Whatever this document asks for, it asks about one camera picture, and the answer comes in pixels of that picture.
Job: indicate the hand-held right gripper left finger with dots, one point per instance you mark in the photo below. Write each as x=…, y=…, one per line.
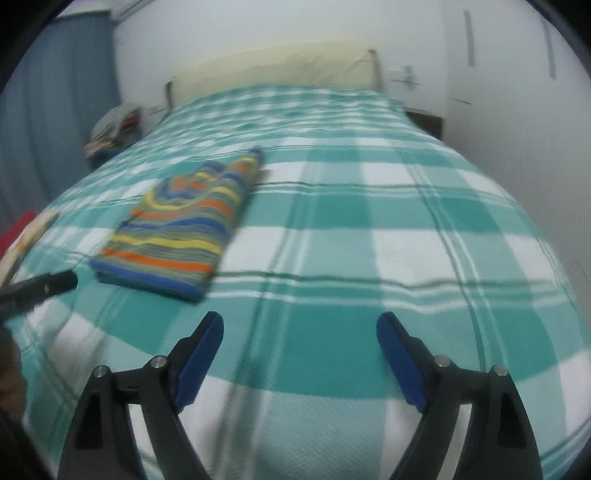
x=198, y=364

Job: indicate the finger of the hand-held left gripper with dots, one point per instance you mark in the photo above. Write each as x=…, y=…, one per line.
x=41, y=288

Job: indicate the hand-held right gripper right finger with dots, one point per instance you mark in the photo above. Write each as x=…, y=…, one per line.
x=401, y=364

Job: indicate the striped knit garment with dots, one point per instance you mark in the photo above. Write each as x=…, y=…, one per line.
x=184, y=230

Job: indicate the person's left forearm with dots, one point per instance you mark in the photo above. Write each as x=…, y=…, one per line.
x=10, y=374

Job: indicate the pile of colourful clothes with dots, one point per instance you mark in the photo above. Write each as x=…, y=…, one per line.
x=115, y=131

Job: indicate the red and cream cloth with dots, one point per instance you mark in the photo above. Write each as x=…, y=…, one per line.
x=21, y=240

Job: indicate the green checked blanket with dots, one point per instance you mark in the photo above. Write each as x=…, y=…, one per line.
x=369, y=230

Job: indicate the blue-grey curtain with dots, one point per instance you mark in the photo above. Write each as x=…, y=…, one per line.
x=55, y=115

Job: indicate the dark wooden nightstand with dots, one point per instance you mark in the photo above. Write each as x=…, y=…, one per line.
x=427, y=122

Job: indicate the white wardrobe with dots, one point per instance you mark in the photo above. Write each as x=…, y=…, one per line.
x=508, y=83

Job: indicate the cream padded headboard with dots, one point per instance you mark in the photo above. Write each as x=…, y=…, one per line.
x=277, y=67

